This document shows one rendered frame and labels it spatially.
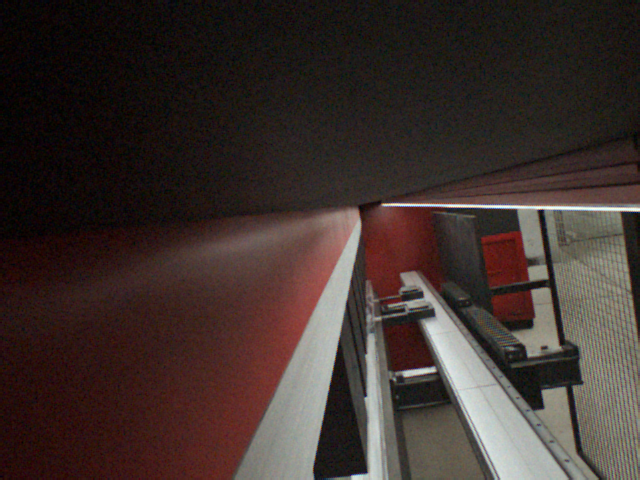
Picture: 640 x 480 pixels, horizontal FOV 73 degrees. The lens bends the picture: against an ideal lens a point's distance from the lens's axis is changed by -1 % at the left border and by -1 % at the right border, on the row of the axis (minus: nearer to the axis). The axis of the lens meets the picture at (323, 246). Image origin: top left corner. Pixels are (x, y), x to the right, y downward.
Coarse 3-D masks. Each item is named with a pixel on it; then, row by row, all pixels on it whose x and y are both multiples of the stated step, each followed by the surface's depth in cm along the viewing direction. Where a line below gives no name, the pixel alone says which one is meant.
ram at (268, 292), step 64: (0, 256) 7; (64, 256) 8; (128, 256) 10; (192, 256) 13; (256, 256) 21; (320, 256) 44; (0, 320) 6; (64, 320) 8; (128, 320) 9; (192, 320) 12; (256, 320) 19; (320, 320) 36; (0, 384) 6; (64, 384) 7; (128, 384) 9; (192, 384) 12; (256, 384) 17; (320, 384) 31; (0, 448) 6; (64, 448) 7; (128, 448) 9; (192, 448) 11; (256, 448) 16
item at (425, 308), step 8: (408, 304) 179; (416, 304) 177; (424, 304) 174; (432, 304) 177; (408, 312) 172; (416, 312) 172; (424, 312) 171; (432, 312) 171; (376, 320) 178; (408, 320) 172
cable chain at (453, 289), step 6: (450, 282) 203; (444, 288) 197; (450, 288) 191; (456, 288) 189; (450, 294) 183; (456, 294) 179; (462, 294) 177; (456, 300) 171; (462, 300) 171; (468, 300) 171; (456, 306) 174; (462, 306) 171; (468, 306) 171
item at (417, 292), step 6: (402, 288) 213; (408, 288) 210; (414, 288) 208; (420, 288) 210; (402, 294) 206; (408, 294) 206; (414, 294) 205; (420, 294) 205; (372, 300) 214; (378, 300) 212; (384, 300) 211; (402, 300) 206; (408, 300) 206
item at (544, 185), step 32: (544, 160) 24; (576, 160) 20; (608, 160) 18; (416, 192) 84; (448, 192) 52; (480, 192) 39; (512, 192) 30; (544, 192) 24; (576, 192) 21; (608, 192) 18
